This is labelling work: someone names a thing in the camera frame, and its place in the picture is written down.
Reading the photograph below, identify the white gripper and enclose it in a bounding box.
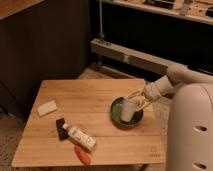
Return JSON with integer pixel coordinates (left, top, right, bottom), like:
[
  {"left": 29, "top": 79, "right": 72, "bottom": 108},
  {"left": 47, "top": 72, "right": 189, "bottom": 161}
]
[{"left": 126, "top": 83, "right": 161, "bottom": 111}]

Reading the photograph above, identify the white ceramic cup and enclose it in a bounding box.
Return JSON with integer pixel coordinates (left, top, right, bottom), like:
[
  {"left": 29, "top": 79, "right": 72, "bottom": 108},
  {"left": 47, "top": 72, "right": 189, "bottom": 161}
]
[{"left": 120, "top": 98, "right": 138, "bottom": 122}]

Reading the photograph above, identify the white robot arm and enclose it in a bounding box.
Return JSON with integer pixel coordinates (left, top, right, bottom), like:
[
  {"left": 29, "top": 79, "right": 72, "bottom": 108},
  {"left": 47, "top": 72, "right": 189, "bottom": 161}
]
[{"left": 128, "top": 64, "right": 213, "bottom": 171}]

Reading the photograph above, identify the green ceramic bowl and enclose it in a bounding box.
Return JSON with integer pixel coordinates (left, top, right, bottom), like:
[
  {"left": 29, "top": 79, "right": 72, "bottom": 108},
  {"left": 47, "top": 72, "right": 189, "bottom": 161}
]
[{"left": 110, "top": 97, "right": 143, "bottom": 129}]

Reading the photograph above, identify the wooden folding table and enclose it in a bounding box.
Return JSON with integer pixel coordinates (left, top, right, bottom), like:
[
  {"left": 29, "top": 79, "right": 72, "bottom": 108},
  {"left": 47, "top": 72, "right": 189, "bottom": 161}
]
[{"left": 12, "top": 79, "right": 165, "bottom": 168}]

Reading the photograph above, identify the metal shelf rack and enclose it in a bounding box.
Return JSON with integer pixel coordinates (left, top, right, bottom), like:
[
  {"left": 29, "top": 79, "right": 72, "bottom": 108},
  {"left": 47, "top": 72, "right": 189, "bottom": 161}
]
[{"left": 89, "top": 0, "right": 213, "bottom": 75}]

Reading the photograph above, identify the white lotion bottle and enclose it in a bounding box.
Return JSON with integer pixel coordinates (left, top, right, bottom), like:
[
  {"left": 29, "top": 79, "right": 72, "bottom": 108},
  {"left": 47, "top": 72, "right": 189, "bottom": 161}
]
[{"left": 62, "top": 123, "right": 96, "bottom": 151}]

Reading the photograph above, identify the orange red tube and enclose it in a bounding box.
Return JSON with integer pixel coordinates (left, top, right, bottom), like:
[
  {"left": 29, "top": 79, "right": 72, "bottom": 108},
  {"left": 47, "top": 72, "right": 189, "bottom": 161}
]
[{"left": 74, "top": 145, "right": 91, "bottom": 165}]

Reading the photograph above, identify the black rectangular bar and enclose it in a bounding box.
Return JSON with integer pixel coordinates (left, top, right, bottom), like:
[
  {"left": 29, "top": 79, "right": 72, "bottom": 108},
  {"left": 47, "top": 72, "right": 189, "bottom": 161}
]
[{"left": 56, "top": 118, "right": 68, "bottom": 141}]

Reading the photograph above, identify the white sponge block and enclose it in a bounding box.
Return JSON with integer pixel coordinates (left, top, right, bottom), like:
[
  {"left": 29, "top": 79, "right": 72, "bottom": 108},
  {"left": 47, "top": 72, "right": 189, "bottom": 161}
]
[{"left": 37, "top": 101, "right": 57, "bottom": 116}]

